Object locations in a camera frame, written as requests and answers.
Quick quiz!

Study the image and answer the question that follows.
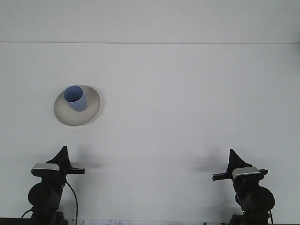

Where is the pale blue cup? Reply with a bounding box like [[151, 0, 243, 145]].
[[63, 85, 88, 113]]

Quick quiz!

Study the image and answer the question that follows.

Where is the pale round plate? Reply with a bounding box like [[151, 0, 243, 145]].
[[54, 84, 105, 127]]

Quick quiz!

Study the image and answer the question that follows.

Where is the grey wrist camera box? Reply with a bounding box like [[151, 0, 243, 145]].
[[31, 163, 60, 177], [232, 167, 263, 180]]

